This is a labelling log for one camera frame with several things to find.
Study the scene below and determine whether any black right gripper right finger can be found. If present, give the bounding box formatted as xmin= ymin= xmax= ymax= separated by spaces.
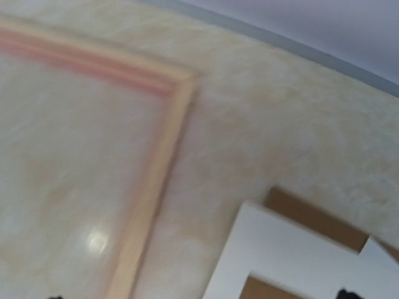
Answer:
xmin=338 ymin=289 xmax=363 ymax=299

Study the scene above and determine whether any white photo mat board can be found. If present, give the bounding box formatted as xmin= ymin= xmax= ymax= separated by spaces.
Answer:
xmin=203 ymin=202 xmax=398 ymax=298

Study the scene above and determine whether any clear acrylic glass sheet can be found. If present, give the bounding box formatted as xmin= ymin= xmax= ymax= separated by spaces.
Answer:
xmin=1 ymin=53 xmax=168 ymax=298

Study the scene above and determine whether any pink wooden picture frame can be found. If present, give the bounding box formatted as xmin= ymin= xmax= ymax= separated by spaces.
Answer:
xmin=1 ymin=16 xmax=199 ymax=298

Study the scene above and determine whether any brown cardboard backing board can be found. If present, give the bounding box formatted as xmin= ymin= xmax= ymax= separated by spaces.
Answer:
xmin=240 ymin=187 xmax=398 ymax=298

